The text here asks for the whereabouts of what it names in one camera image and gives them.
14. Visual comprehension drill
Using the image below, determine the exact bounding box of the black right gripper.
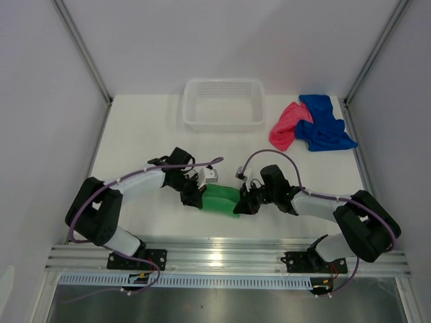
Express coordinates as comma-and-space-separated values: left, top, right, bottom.
234, 180, 277, 215

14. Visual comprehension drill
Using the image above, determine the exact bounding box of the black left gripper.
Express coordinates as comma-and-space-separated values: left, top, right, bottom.
168, 172, 207, 209

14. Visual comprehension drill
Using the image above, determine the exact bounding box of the green microfiber towel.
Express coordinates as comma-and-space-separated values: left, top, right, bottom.
201, 184, 240, 217

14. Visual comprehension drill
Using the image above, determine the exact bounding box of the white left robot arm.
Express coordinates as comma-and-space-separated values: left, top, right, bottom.
65, 147, 203, 269

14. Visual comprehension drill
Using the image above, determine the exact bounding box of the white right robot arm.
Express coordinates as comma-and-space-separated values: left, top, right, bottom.
233, 165, 401, 272

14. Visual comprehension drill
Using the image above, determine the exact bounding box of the pink microfiber towel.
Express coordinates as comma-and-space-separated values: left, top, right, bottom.
269, 102, 313, 151

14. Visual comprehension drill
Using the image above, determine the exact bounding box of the blue microfiber towel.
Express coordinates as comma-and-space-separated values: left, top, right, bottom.
295, 94, 358, 152

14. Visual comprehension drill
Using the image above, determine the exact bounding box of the white plastic basket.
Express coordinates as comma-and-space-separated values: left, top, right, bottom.
182, 79, 266, 133

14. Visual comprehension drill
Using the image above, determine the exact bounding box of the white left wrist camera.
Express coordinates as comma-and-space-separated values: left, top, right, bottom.
197, 166, 218, 189

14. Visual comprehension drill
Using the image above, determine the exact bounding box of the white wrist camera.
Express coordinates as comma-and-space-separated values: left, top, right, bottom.
235, 166, 253, 191
197, 166, 218, 189

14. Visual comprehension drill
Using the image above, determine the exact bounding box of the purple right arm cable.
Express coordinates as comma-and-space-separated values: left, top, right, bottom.
237, 149, 398, 300

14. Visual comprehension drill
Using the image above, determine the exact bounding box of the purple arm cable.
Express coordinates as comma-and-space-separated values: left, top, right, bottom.
237, 149, 398, 300
63, 157, 225, 303

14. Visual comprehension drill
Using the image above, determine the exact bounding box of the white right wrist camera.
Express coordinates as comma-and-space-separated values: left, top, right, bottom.
235, 166, 253, 191

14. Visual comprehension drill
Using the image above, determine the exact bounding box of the aluminium front rail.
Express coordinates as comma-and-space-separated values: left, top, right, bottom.
45, 235, 412, 277

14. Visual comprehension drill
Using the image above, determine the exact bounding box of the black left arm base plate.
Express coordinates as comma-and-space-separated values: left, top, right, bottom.
106, 248, 168, 271

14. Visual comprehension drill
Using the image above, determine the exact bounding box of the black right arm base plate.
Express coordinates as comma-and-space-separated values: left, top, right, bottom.
280, 235, 348, 274

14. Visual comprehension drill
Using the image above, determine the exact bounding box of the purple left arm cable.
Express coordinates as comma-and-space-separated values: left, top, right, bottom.
63, 157, 225, 303

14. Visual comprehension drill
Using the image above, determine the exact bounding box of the white slotted cable duct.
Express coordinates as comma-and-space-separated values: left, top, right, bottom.
59, 273, 312, 290

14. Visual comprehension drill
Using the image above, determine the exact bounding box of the aluminium frame post left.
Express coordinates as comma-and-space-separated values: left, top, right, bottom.
51, 0, 113, 106

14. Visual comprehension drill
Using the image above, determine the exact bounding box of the aluminium frame post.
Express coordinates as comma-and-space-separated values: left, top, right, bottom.
51, 0, 113, 106
343, 0, 412, 109

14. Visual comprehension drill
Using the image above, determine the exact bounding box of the aluminium frame post right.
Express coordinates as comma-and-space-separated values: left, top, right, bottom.
343, 0, 412, 109

